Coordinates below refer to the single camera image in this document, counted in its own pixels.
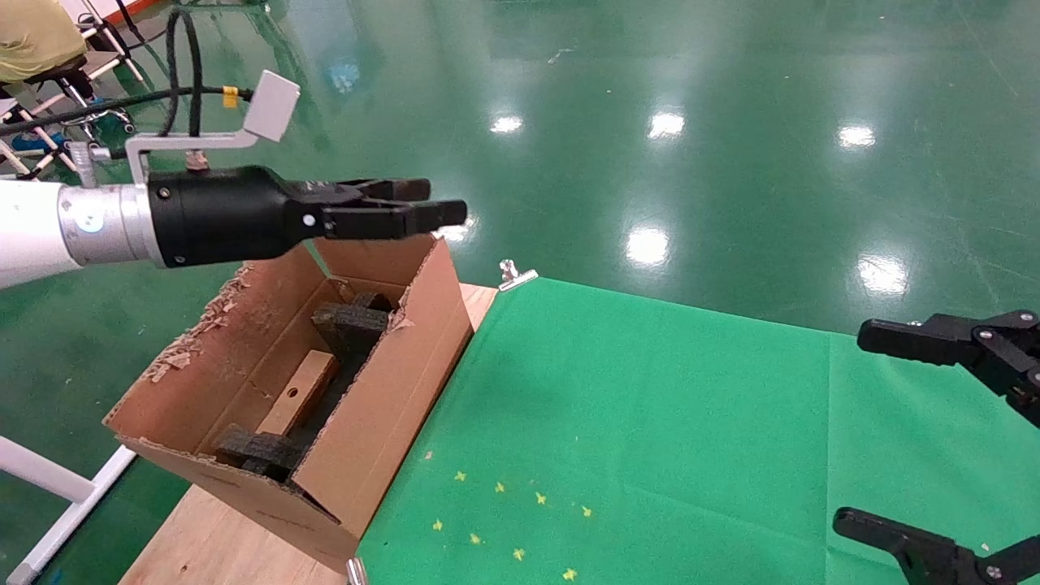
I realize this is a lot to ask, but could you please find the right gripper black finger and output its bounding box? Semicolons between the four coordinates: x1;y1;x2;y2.
832;509;1040;585
856;310;1040;430

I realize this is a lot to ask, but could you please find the green cloth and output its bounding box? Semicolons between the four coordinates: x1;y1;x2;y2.
356;276;1040;585

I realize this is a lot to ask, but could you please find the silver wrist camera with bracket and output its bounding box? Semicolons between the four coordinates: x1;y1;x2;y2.
124;70;301;186

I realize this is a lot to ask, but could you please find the white tube table frame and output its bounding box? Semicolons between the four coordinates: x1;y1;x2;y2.
61;0;147;82

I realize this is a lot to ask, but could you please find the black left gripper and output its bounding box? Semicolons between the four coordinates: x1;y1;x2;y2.
148;166;469;270

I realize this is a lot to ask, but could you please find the large open cardboard carton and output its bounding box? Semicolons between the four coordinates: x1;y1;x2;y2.
104;232;475;574

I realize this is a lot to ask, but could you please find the person in yellow shirt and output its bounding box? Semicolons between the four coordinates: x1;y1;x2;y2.
0;0;89;85

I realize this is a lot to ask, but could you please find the black stool with chrome base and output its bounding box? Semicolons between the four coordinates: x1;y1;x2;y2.
23;55;137;154

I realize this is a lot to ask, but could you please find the black cable with yellow tag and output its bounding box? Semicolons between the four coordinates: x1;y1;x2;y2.
0;84;254;137

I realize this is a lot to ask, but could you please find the white tube rack frame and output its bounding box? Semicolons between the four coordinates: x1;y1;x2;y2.
0;96;80;198

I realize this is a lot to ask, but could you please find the thick black cable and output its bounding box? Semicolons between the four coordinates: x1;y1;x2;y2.
162;6;204;139

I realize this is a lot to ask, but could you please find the black floor stand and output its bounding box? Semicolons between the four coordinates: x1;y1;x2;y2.
114;0;173;47

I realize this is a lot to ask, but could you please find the slim cardboard box with hole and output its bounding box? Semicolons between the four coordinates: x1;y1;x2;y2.
256;349;340;440

